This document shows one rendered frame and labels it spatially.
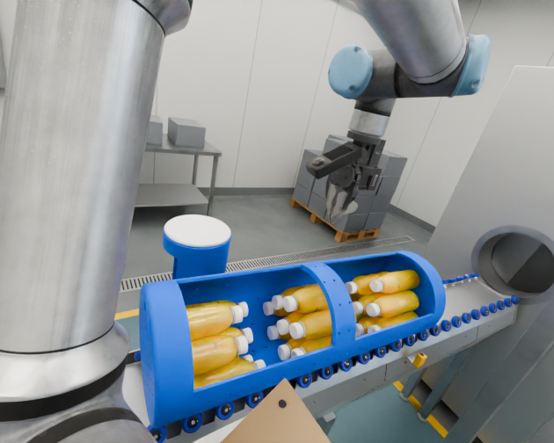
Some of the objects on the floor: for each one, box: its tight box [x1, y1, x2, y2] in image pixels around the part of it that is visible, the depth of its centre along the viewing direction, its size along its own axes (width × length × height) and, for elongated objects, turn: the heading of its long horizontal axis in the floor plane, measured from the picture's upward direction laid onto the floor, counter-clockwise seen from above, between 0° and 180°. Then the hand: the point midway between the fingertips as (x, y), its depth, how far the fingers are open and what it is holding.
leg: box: [399, 367, 428, 402], centre depth 179 cm, size 6×6×63 cm
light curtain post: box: [441, 270, 554, 443], centre depth 99 cm, size 6×6×170 cm
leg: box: [417, 345, 476, 423], centre depth 168 cm, size 6×6×63 cm
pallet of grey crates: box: [289, 134, 408, 243], centre depth 425 cm, size 120×80×119 cm
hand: (331, 218), depth 69 cm, fingers closed
